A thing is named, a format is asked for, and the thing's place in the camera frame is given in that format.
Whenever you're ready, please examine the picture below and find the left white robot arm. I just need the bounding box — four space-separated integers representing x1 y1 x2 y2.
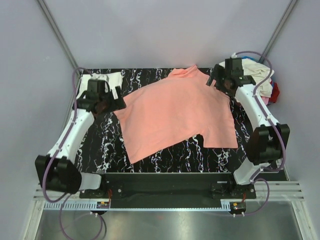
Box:
35 81 126 198

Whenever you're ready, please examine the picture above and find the aluminium frame post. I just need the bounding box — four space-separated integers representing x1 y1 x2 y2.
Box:
36 0 79 69
262 0 300 57

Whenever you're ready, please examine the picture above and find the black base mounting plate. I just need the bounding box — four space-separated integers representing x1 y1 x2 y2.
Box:
80 173 257 209

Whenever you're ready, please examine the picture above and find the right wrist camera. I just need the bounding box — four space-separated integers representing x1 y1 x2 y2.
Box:
224 57 244 77

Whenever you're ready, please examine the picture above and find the right aluminium frame post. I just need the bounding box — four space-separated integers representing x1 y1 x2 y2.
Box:
262 0 300 57

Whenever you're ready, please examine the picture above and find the left aluminium frame post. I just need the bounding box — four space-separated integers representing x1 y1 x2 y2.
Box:
36 0 79 69

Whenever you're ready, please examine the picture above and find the crumpled cream t shirt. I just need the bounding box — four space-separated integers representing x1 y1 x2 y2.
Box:
242 59 274 98

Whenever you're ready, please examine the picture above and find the blue garment in pile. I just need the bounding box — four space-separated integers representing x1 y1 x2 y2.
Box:
241 56 257 62

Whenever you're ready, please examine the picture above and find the folded white t shirt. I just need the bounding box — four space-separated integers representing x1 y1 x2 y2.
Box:
78 72 123 95

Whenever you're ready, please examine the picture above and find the salmon pink t shirt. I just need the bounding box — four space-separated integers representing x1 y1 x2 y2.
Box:
114 65 238 164

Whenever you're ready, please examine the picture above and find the pink garment in pile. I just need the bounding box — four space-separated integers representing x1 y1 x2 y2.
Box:
261 96 269 106

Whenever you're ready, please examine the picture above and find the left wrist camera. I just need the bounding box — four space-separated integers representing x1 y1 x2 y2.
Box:
86 79 110 98

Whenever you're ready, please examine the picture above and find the slotted grey cable duct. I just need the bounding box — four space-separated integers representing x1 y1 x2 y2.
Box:
43 201 232 211

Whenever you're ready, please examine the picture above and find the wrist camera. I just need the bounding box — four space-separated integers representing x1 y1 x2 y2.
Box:
224 57 244 77
86 79 110 98

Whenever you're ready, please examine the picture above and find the right aluminium rail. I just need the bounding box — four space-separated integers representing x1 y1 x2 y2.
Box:
254 169 318 240

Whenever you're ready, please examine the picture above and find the red garment in pile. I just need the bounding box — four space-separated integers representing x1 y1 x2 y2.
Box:
268 82 280 104

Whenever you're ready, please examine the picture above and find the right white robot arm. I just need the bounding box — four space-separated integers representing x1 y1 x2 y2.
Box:
206 59 290 199

